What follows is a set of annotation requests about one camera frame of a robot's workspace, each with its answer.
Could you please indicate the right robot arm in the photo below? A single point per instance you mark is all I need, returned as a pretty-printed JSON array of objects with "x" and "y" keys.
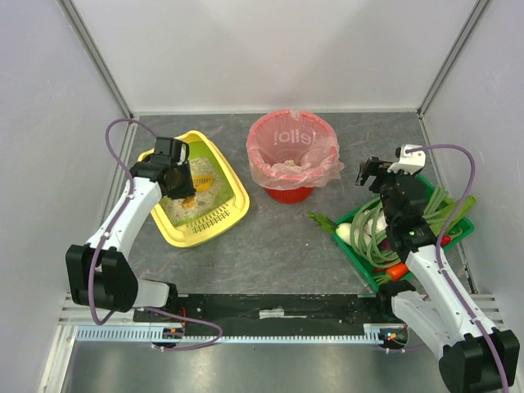
[{"x": 473, "y": 354}]

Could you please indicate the grey slotted cable duct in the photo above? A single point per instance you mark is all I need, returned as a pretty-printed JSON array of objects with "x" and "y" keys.
[{"x": 164, "y": 336}]

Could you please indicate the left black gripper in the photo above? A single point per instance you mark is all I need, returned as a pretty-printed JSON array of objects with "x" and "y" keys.
[{"x": 182, "y": 191}]

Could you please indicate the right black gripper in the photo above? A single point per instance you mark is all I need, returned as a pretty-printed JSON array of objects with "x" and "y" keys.
[{"x": 377, "y": 174}]

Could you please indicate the pink plastic bin liner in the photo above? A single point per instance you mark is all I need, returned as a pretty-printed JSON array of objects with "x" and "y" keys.
[{"x": 323, "y": 163}]

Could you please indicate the green vegetable tray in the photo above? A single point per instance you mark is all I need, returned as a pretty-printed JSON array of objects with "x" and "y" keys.
[{"x": 366, "y": 270}]

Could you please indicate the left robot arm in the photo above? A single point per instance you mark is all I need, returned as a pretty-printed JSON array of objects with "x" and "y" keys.
[{"x": 99, "y": 272}]

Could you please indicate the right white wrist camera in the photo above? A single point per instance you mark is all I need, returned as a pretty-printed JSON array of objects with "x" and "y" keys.
[{"x": 410, "y": 160}]

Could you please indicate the yellow litter box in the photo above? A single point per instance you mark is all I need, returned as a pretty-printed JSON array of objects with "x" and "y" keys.
[{"x": 233, "y": 203}]

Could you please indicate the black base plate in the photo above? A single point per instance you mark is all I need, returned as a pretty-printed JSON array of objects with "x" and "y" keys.
[{"x": 279, "y": 313}]

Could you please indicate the red chili pepper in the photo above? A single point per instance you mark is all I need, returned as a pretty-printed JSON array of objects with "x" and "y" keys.
[{"x": 448, "y": 238}]

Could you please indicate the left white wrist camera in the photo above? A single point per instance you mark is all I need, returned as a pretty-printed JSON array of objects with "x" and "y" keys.
[{"x": 181, "y": 152}]

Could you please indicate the green long beans bundle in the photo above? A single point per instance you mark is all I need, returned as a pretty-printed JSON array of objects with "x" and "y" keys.
[{"x": 368, "y": 246}]

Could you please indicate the white radish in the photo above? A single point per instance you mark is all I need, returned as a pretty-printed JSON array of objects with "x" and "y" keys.
[{"x": 343, "y": 231}]

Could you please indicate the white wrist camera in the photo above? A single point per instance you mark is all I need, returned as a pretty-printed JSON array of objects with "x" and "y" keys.
[
  {"x": 181, "y": 152},
  {"x": 410, "y": 160}
]

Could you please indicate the orange litter scoop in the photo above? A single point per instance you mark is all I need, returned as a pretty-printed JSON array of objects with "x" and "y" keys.
[{"x": 201, "y": 183}]

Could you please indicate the cat litter sand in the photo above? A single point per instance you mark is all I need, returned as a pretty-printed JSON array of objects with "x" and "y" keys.
[{"x": 205, "y": 201}]

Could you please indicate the green leafy vegetable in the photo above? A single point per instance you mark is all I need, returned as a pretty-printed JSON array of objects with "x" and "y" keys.
[{"x": 437, "y": 218}]

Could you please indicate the orange carrot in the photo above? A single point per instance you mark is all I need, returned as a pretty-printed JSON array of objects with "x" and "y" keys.
[{"x": 394, "y": 273}]

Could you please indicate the red plastic waste basket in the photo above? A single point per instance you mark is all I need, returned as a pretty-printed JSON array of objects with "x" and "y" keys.
[{"x": 286, "y": 192}]

